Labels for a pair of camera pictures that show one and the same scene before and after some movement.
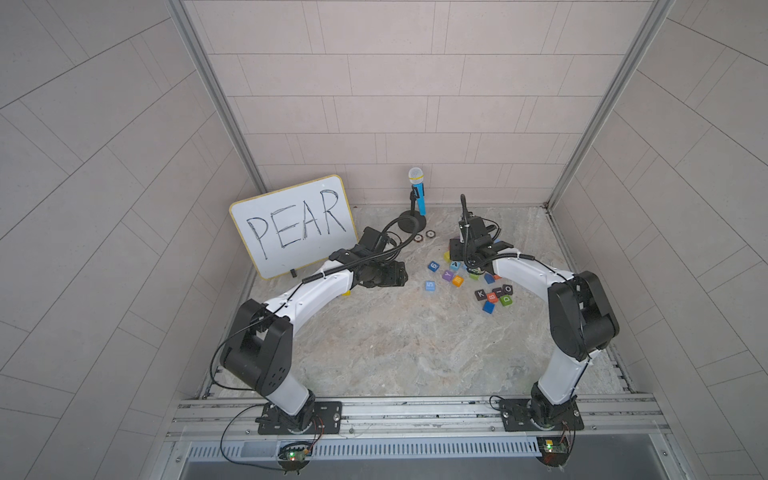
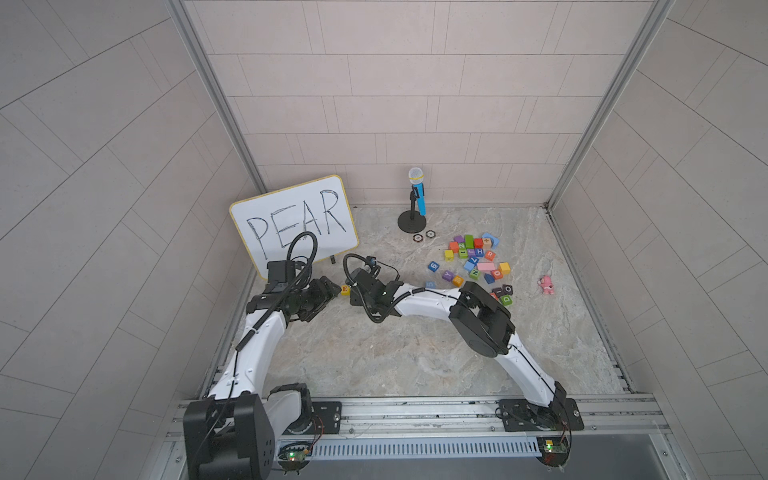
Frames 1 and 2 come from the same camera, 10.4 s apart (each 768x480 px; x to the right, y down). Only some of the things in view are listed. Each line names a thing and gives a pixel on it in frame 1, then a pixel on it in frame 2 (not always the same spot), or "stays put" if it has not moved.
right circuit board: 554,450 stays put
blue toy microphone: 416,178 stays put
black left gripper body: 383,274 -> 309,298
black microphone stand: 412,221 stays put
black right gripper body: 463,250 -> 358,296
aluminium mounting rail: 236,418 stays put
